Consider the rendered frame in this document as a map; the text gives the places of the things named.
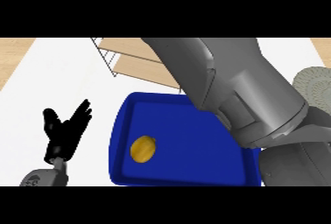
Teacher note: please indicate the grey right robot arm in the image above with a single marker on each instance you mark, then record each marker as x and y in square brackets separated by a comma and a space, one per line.
[255, 102]

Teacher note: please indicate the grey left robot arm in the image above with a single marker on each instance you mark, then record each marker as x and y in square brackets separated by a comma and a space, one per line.
[45, 176]

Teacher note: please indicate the blue rectangular tray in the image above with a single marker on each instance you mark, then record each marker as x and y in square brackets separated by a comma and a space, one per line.
[185, 140]

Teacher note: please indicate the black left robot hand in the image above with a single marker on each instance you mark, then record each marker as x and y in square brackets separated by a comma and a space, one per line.
[64, 131]

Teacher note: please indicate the grey-green round woven mat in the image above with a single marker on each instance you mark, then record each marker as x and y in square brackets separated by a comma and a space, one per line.
[317, 86]

